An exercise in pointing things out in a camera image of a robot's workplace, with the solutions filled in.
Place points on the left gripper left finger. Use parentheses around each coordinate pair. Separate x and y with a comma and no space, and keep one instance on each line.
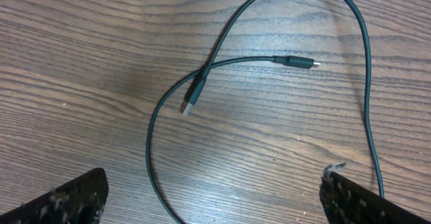
(79,201)

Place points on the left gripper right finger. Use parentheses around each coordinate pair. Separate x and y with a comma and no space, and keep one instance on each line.
(345,202)

